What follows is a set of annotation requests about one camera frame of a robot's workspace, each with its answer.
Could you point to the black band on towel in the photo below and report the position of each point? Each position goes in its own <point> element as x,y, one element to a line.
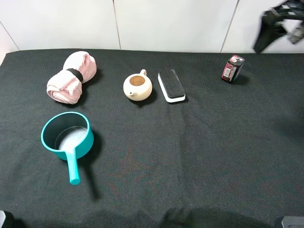
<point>76,73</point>

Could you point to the cream ceramic teapot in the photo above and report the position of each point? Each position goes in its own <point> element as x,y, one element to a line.
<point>138,87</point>

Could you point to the grey block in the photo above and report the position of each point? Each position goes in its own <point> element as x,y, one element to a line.
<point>2,218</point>
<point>292,222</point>

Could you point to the teal saucepan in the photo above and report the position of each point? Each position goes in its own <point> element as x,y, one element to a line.
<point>69,136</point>

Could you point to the small black pink box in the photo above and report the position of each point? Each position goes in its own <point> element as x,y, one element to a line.
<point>232,68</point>

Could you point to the grey block bottom left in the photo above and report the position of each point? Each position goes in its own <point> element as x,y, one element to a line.
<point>2,218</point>

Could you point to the black and white eraser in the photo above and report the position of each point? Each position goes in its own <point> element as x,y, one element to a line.
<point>171,86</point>

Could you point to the dark green table cloth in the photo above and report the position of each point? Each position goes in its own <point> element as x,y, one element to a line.
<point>228,156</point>

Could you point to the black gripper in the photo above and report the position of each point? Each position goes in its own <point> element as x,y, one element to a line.
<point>272,24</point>

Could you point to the grey block bottom right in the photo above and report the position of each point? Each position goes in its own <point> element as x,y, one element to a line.
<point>292,222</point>

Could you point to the rolled pink towel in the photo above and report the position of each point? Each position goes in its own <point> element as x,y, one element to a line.
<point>64,87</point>

